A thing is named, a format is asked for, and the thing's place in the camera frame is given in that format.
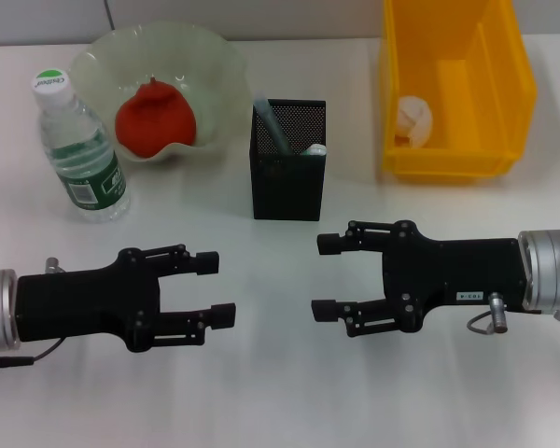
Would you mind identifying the grey pen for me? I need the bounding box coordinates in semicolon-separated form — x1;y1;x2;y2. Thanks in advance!
254;95;293;155

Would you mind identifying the clear water bottle green label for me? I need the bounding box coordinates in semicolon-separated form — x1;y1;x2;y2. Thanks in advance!
31;68;133;223

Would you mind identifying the right arm cable with connector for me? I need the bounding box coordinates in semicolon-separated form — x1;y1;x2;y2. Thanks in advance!
466;291;510;335

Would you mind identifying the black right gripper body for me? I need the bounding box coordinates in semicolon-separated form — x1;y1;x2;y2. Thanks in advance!
382;220;528;333

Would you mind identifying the orange fruit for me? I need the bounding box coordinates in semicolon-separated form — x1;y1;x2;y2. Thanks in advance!
115;77;198;158

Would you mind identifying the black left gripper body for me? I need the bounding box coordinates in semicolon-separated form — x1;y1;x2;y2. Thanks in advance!
16;248;162;354

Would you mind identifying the pale green glass fruit plate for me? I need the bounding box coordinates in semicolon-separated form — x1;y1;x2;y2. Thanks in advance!
69;21;249;164

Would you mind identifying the black mesh pen holder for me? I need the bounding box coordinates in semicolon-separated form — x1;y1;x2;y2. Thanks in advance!
249;98;328;221

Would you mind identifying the left arm cable with connector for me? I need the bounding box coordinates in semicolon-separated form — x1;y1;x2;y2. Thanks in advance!
0;256;67;374

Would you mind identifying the yellow plastic bin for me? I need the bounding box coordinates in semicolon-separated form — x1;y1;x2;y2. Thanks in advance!
377;0;539;184

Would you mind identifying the arm cable with connector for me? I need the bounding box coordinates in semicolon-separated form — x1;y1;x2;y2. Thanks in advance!
466;291;510;335
0;256;67;374

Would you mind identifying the white paper ball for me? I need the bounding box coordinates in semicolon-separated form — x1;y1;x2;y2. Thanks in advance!
395;95;434;148

